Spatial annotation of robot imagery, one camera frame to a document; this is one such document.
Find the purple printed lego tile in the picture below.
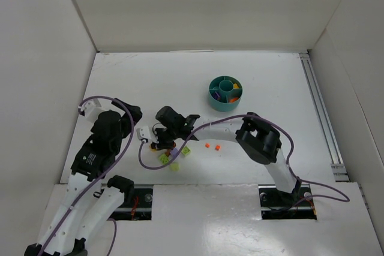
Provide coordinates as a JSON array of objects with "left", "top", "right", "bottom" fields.
[{"left": 212, "top": 91, "right": 222, "bottom": 101}]

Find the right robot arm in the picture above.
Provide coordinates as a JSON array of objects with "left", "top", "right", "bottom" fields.
[{"left": 151, "top": 106, "right": 299, "bottom": 195}]

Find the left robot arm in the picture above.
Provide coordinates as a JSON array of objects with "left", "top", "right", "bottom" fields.
[{"left": 25, "top": 96, "right": 142, "bottom": 255}]

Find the lilac square lego brick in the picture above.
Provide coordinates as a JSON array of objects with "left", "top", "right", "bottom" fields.
[{"left": 170, "top": 148, "right": 178, "bottom": 158}]

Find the lime green lego brick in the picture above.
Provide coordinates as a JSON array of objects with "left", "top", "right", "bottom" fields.
[{"left": 158, "top": 153, "right": 170, "bottom": 165}]

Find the pale yellow lego brick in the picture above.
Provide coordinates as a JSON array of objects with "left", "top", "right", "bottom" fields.
[{"left": 169, "top": 162, "right": 179, "bottom": 171}]

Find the teal divided round container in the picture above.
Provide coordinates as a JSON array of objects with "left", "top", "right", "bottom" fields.
[{"left": 208, "top": 76, "right": 243, "bottom": 112}]

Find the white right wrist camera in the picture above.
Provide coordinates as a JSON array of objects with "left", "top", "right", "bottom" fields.
[{"left": 137, "top": 126, "right": 154, "bottom": 143}]

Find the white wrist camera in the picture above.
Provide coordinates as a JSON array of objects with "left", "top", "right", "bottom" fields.
[
  {"left": 78, "top": 98, "right": 104, "bottom": 123},
  {"left": 137, "top": 126, "right": 154, "bottom": 143}
]

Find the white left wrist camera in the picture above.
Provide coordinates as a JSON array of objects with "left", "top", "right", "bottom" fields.
[{"left": 78, "top": 98, "right": 104, "bottom": 123}]

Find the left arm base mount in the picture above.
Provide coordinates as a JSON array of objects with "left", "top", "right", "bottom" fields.
[{"left": 110, "top": 185, "right": 154, "bottom": 221}]

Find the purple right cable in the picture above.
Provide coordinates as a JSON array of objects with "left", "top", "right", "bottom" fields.
[{"left": 138, "top": 114, "right": 351, "bottom": 203}]

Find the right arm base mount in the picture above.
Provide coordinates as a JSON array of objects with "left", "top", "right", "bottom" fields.
[{"left": 258, "top": 185, "right": 317, "bottom": 220}]

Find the aluminium rail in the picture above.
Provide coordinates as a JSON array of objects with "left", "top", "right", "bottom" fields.
[{"left": 299, "top": 53, "right": 350, "bottom": 182}]

